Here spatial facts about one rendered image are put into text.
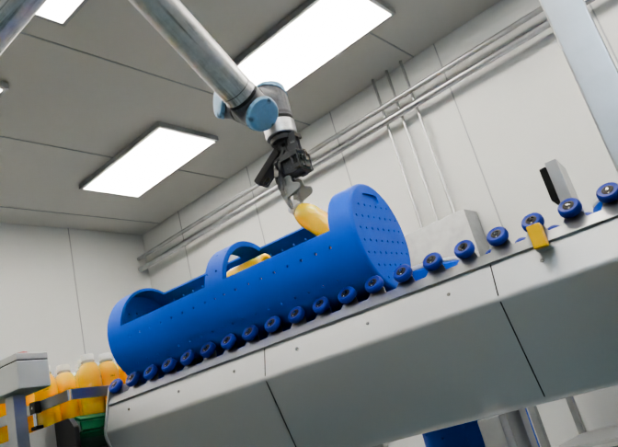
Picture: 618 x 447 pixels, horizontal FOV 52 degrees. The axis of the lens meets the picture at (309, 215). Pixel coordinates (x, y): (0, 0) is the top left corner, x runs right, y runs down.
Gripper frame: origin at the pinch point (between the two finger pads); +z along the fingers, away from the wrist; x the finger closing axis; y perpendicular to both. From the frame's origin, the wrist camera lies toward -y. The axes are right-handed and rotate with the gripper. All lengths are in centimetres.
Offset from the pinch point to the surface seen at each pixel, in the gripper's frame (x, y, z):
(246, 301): -12.7, -13.0, 22.8
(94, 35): 105, -175, -213
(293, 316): -11.2, -1.1, 30.6
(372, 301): -11.1, 20.4, 33.7
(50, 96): 123, -247, -212
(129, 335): -14, -55, 19
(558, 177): -5, 66, 22
